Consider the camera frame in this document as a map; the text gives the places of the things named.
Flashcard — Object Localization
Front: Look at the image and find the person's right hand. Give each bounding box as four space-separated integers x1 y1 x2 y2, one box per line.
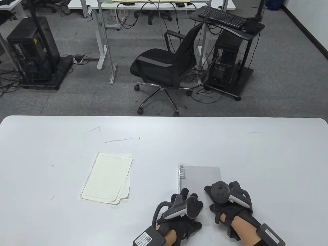
204 184 254 232

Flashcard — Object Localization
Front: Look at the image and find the person's left hand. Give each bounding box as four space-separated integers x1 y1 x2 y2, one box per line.
156 188 203 243

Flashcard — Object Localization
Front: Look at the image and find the clear plastic ring binder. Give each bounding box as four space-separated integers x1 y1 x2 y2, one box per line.
178 166 222 227

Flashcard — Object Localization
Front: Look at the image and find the lined loose-leaf paper stack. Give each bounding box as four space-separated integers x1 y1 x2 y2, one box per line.
80 152 133 205

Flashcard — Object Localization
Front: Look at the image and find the person's left forearm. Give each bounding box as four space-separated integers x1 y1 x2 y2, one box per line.
157 225 180 246

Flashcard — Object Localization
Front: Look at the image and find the person's right forearm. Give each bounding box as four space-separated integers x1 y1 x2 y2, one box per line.
220 214 262 246

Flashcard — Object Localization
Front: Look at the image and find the black and white controller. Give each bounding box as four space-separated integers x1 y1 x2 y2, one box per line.
153 195 204 226
210 181 253 209

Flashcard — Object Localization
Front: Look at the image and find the black cart with keyboard tray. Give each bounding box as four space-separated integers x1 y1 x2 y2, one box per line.
189 6 266 101

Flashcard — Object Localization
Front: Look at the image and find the black computer tower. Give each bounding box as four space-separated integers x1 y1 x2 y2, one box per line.
6 16 61 84
208 29 244 89

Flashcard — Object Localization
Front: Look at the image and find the black office chair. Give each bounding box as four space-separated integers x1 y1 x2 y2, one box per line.
130 19 209 116

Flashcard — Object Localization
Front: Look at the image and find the black keyboard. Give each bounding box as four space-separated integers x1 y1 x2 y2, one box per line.
198 6 247 28

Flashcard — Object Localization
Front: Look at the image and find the white power strip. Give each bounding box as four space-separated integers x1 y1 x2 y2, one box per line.
72 55 100 64

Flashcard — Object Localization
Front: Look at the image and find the black swivel chair base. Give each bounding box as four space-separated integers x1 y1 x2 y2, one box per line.
134 9 173 25

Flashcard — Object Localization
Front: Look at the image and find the dark blue seat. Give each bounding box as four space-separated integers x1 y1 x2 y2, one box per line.
265 0 285 11

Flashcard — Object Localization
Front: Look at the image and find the long white desk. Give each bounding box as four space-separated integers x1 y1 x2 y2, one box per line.
68 0 236 70

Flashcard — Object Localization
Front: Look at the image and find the black stand pole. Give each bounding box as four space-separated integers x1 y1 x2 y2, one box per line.
28 0 56 75

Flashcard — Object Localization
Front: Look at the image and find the small white desk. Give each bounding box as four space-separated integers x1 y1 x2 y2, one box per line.
0 0 23 11

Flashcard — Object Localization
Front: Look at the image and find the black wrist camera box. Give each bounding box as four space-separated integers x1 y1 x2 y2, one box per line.
258 223 286 246
133 225 167 246

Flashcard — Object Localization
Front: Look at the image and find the black floor cable bundle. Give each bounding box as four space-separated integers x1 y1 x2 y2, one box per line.
185 61 226 104
0 67 21 100

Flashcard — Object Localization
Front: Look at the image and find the aluminium frame post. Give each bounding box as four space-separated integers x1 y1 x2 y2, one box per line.
97 0 118 84

